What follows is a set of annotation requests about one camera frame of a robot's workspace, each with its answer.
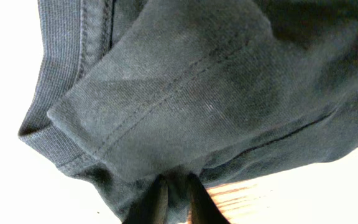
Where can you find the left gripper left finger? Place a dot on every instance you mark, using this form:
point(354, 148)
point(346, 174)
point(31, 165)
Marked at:
point(152, 208)

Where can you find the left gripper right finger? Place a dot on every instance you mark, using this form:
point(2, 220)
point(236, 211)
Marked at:
point(203, 209)

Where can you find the dark t-shirt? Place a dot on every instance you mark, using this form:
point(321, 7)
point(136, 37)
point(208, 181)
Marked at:
point(225, 90)

